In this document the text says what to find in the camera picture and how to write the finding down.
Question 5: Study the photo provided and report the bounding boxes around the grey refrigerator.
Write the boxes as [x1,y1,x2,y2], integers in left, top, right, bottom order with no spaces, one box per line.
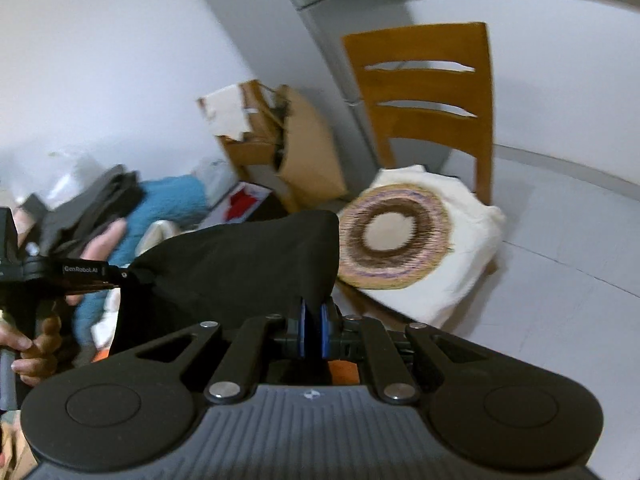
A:
[264,0,452,196]

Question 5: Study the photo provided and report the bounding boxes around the white cream garment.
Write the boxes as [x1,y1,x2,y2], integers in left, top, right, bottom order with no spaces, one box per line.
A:
[91,220,181,361]

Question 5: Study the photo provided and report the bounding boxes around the person's left hand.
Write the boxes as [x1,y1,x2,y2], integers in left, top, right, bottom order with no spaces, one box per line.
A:
[1,314,63,387]

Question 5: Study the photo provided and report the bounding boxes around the round woven mat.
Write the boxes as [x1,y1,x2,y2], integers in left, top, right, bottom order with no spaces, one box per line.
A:
[338,184,452,289]

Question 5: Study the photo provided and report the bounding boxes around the dark grey folded garment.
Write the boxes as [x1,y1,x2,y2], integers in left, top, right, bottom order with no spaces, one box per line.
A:
[23,165,145,258]

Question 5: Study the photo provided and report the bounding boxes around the teal knitted sweater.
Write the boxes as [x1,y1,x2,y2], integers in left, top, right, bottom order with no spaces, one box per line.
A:
[74,176,209,346]

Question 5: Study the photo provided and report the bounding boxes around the orange patterned table cloth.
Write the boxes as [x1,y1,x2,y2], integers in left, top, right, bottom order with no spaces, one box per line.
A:
[89,341,360,391]

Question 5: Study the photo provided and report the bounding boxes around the white chair cushion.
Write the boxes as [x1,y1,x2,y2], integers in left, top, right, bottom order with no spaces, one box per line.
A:
[338,165,506,327]

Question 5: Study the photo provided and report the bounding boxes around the torn cardboard box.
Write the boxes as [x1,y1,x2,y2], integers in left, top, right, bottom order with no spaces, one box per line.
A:
[198,79,349,212]

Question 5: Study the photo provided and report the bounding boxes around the black garment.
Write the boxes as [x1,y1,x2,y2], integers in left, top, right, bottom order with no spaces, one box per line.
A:
[110,210,340,354]

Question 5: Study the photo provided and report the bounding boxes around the pink folded garment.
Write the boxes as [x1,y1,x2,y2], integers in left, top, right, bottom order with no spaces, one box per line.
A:
[64,216,129,307]

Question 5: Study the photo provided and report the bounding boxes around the wooden chair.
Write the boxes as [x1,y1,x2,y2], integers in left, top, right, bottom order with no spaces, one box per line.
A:
[342,22,494,205]

